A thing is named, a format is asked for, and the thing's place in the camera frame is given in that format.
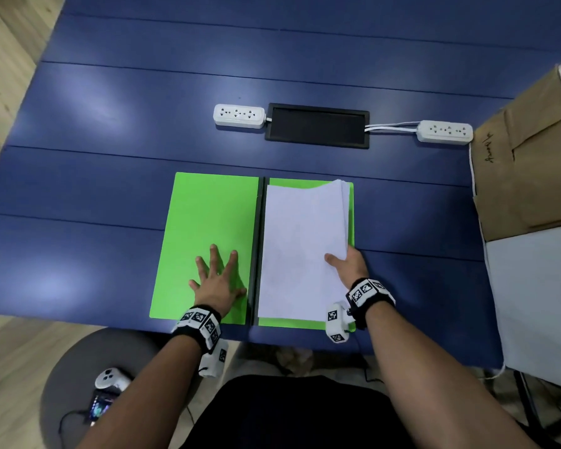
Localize person's right hand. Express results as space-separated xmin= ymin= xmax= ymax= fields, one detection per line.
xmin=324 ymin=245 xmax=370 ymax=295

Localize person's left hand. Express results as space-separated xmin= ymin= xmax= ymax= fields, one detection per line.
xmin=188 ymin=244 xmax=247 ymax=319

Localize pile of white papers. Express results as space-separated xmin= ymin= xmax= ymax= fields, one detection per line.
xmin=257 ymin=179 xmax=352 ymax=323

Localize green folder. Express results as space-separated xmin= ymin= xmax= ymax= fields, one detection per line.
xmin=148 ymin=171 xmax=356 ymax=332

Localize person's right forearm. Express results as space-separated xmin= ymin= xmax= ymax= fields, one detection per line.
xmin=364 ymin=301 xmax=529 ymax=449

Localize person's left forearm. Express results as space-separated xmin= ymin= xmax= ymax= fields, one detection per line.
xmin=77 ymin=334 xmax=202 ymax=449

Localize person's black clothing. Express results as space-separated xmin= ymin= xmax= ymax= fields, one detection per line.
xmin=180 ymin=374 xmax=417 ymax=449

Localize white handheld controller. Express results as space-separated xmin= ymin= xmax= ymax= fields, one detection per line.
xmin=94 ymin=367 xmax=133 ymax=392

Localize grey round stool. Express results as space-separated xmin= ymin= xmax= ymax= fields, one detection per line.
xmin=39 ymin=327 xmax=206 ymax=449

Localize white power strip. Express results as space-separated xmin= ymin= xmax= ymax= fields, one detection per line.
xmin=416 ymin=120 xmax=474 ymax=145
xmin=213 ymin=103 xmax=267 ymax=130

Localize black smartphone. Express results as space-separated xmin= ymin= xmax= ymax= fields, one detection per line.
xmin=87 ymin=392 xmax=113 ymax=424

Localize brown cardboard box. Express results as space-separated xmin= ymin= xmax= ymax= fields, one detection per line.
xmin=469 ymin=65 xmax=561 ymax=243

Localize black stand leg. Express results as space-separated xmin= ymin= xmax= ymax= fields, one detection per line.
xmin=514 ymin=369 xmax=561 ymax=449

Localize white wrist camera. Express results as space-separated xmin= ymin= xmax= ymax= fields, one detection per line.
xmin=325 ymin=301 xmax=356 ymax=344
xmin=198 ymin=339 xmax=230 ymax=379

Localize white power strip cables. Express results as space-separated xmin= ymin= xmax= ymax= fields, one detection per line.
xmin=364 ymin=121 xmax=420 ymax=134

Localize black desk cable tray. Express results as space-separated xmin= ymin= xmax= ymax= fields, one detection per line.
xmin=264 ymin=102 xmax=371 ymax=150

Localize black phone cable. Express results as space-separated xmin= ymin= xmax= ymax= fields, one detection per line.
xmin=57 ymin=408 xmax=92 ymax=449

